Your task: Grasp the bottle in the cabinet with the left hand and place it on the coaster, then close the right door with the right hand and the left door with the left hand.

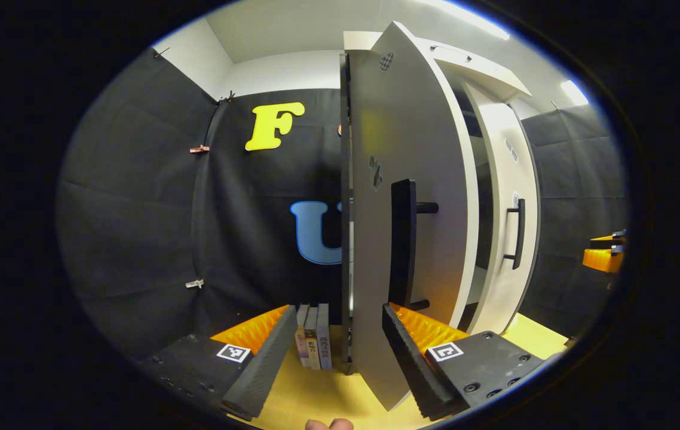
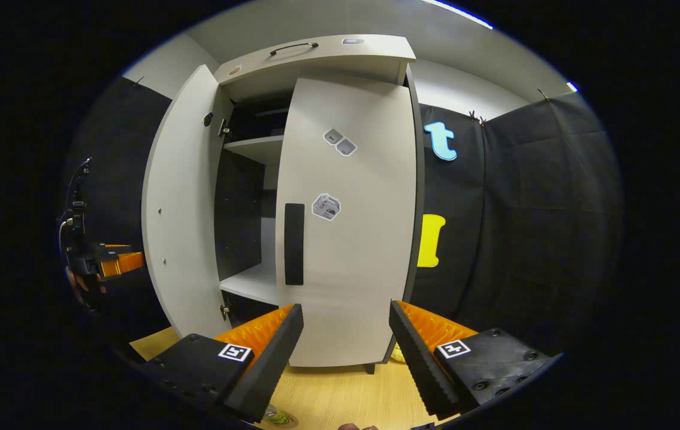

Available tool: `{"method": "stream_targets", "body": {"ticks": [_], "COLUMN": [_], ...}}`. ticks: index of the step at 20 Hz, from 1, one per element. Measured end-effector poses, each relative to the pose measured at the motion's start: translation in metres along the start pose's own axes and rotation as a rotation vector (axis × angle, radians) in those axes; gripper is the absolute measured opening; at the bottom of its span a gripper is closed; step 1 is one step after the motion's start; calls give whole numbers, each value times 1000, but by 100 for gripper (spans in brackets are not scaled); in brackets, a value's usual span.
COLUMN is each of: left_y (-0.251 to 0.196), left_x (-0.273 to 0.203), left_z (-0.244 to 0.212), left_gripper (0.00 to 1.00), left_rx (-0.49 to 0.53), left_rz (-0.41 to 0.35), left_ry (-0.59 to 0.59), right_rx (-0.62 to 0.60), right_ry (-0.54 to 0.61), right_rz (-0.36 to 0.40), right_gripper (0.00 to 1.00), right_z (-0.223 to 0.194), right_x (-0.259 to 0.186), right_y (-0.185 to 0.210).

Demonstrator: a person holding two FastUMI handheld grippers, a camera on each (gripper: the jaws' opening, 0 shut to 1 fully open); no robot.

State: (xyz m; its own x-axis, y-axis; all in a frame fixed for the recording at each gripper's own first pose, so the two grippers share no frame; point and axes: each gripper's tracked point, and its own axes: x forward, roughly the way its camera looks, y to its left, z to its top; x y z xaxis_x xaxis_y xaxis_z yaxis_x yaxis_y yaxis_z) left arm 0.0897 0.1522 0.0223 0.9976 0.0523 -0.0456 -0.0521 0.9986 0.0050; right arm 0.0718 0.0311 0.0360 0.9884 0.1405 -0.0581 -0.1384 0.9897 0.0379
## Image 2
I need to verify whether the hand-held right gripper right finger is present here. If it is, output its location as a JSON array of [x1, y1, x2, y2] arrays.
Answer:
[[388, 299, 557, 422]]

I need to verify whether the black backdrop cloth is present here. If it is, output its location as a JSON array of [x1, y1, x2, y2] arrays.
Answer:
[[60, 76, 626, 362]]

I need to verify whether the black cabinet carry handle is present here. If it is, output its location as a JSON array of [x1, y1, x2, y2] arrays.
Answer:
[[268, 41, 320, 57]]

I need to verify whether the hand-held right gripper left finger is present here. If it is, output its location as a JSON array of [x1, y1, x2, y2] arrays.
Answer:
[[139, 303, 305, 424]]

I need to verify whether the white cabinet door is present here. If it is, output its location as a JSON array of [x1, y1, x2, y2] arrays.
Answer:
[[274, 74, 419, 368], [141, 64, 234, 340]]

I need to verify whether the black door handle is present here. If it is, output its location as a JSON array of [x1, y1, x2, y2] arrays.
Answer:
[[284, 202, 306, 287]]

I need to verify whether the white cabinet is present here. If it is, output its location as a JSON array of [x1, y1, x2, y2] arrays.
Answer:
[[213, 33, 425, 375]]

